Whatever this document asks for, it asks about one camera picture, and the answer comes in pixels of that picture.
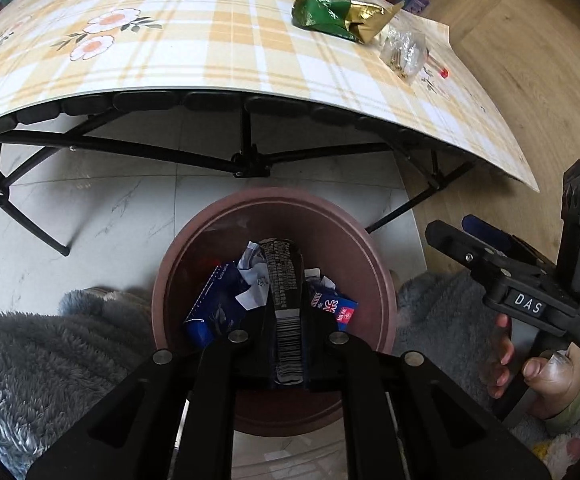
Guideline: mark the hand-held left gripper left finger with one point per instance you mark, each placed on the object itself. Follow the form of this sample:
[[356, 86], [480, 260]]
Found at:
[[224, 360]]

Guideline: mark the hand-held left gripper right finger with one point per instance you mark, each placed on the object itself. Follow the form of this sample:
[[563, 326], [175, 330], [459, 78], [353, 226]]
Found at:
[[355, 370]]

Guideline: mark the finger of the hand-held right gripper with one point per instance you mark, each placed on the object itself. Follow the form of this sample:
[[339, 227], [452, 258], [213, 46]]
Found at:
[[465, 252], [485, 232]]

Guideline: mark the white paper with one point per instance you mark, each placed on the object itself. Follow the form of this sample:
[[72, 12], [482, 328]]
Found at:
[[252, 285]]

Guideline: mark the dark printed foil wrapper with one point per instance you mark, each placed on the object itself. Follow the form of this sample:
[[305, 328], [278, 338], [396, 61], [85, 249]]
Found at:
[[282, 280]]

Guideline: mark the brown plastic waste bin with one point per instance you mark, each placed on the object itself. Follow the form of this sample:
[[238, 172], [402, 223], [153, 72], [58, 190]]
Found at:
[[290, 210]]

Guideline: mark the person's right hand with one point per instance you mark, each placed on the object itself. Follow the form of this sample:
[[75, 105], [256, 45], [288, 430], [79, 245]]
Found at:
[[552, 380]]

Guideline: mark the blue red printed packet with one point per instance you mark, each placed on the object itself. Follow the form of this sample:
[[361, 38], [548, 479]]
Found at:
[[335, 307]]

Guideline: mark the small red-tipped tube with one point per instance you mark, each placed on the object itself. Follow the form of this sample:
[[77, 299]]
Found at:
[[442, 74]]

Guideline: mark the clear plastic bag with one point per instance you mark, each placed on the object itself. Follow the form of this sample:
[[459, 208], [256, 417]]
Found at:
[[402, 50]]

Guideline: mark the small blue box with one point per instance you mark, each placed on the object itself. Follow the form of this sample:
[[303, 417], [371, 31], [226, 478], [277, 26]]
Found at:
[[415, 0]]

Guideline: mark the green gold snack wrapper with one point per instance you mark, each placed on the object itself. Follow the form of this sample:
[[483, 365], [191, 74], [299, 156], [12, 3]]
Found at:
[[320, 12]]

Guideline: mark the folding table with checked cloth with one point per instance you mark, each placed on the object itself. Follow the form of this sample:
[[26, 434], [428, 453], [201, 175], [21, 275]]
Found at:
[[194, 50]]

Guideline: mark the black folding table frame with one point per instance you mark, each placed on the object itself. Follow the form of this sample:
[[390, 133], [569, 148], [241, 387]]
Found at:
[[119, 147]]

